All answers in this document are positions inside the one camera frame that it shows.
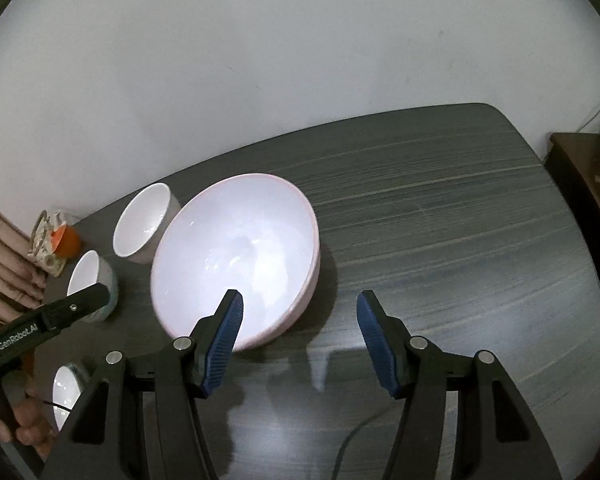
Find white plate pink flowers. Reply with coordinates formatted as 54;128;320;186
52;363;90;430

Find white bowl Dog print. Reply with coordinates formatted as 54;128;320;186
67;250;119;324

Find white bowl Rabbit print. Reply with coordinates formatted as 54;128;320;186
112;182;181;264

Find pink bowl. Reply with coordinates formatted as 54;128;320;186
150;174;321;351

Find person's left hand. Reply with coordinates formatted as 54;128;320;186
0;372;56;462

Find floral ceramic teapot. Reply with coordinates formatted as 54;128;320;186
28;210;76;278

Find orange tea cup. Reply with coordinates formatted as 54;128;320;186
50;223;82;259

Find black cable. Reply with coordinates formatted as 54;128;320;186
331;404;406;480

